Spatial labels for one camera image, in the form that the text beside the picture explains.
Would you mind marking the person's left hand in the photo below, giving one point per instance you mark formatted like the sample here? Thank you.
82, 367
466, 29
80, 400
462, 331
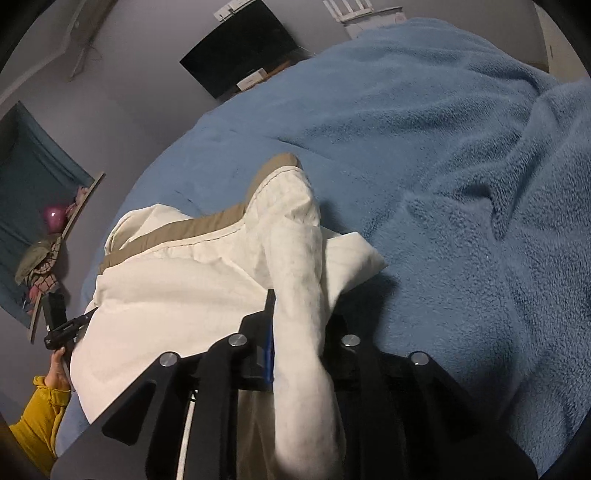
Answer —
56, 378

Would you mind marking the black wall television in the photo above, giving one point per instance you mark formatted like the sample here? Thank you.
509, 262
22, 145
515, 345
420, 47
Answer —
249, 40

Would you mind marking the yellow sleeve forearm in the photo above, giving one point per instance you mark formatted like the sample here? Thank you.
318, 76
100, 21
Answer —
37, 429

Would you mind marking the pink round object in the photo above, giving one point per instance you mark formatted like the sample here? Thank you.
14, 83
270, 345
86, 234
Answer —
55, 218

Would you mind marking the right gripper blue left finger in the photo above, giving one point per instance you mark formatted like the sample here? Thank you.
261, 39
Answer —
178, 418

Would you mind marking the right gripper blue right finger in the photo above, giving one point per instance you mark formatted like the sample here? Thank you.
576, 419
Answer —
405, 417

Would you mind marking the cream hooded jacket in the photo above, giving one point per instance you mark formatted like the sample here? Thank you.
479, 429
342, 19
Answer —
169, 282

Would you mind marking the blue fleece blanket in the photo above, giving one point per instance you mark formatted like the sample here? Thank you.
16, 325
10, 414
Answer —
469, 172

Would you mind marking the white box above television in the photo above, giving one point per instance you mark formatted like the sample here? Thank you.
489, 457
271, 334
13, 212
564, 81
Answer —
230, 9

